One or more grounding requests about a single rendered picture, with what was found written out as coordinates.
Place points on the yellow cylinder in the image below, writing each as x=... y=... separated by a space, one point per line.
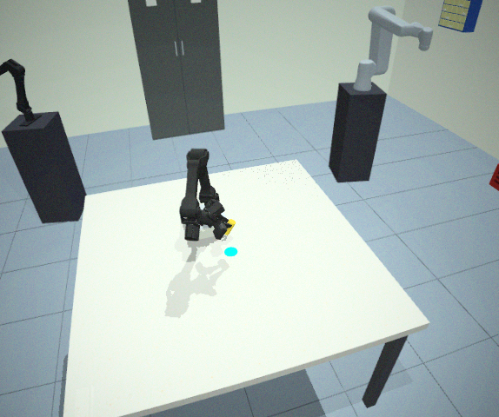
x=232 y=222

